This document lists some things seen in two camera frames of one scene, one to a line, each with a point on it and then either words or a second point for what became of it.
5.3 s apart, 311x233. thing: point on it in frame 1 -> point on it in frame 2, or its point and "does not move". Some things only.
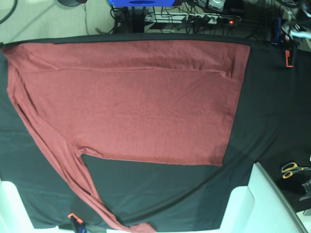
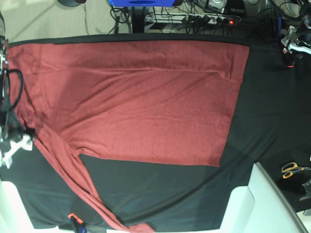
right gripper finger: x=285 y=29 -> x=304 y=36
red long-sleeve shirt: x=164 y=103 does not move
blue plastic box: x=141 y=3 does not move
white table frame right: x=259 y=207 does not move
